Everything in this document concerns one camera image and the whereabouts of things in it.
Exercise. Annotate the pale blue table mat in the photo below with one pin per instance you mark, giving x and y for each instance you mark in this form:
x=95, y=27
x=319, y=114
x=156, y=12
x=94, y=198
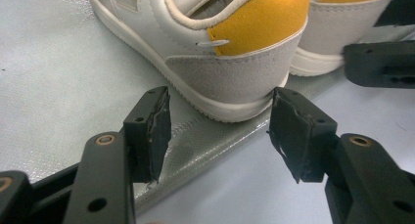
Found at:
x=228, y=185

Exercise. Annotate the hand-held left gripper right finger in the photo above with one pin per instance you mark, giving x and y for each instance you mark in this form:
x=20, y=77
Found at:
x=300, y=136

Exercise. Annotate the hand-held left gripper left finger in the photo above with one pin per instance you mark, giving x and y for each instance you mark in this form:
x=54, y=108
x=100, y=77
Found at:
x=150, y=132

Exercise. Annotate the grey two-tier shoe rack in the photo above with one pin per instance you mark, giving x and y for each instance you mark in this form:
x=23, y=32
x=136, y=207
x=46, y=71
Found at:
x=65, y=87

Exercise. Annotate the white sneaker with yellow heel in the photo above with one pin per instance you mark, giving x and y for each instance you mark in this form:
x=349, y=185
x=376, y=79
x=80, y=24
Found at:
x=235, y=77
x=332, y=31

